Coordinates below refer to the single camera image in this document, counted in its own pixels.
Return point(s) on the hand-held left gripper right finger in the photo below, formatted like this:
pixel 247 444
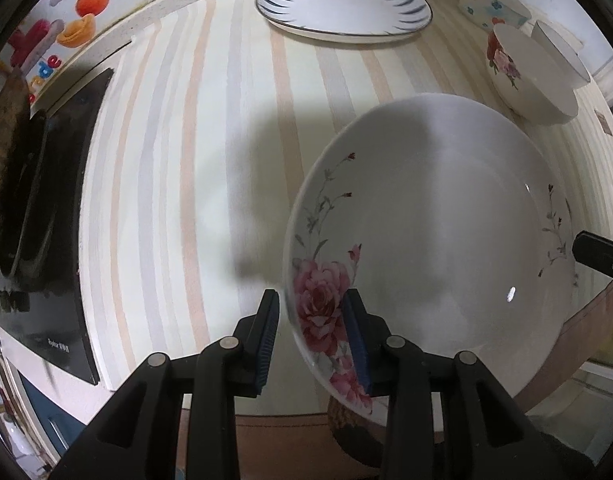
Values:
pixel 357 340

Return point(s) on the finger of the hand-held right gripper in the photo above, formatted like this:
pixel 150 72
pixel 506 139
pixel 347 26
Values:
pixel 598 255

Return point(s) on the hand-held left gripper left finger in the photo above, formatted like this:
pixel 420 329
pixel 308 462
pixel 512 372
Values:
pixel 267 330

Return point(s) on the large white rose-print plate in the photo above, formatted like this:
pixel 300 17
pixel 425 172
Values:
pixel 436 240

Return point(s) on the white bowl red rose print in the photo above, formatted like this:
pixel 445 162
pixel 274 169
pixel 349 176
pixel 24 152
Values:
pixel 526 75

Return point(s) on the plain white bowl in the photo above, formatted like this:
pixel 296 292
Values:
pixel 561 52

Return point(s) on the white plate blue leaf pattern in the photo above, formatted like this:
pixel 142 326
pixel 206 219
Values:
pixel 344 2

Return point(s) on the brown woven slipper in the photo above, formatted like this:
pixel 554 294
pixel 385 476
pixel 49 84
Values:
pixel 351 425

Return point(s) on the small brown mat label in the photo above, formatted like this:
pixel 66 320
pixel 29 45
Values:
pixel 604 122

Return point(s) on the pastel striped table mat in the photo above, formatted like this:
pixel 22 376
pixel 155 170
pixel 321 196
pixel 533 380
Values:
pixel 186 185

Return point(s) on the black induction cooktop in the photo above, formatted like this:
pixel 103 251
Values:
pixel 61 270

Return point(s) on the blue cabinet drawer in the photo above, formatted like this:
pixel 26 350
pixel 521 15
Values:
pixel 51 420

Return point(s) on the stainless steel pot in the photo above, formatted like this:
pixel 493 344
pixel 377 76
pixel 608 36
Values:
pixel 6 160

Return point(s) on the gold ingot wall sticker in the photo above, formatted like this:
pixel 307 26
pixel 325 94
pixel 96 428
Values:
pixel 75 32

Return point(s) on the red character wall sticker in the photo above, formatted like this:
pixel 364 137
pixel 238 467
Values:
pixel 31 40

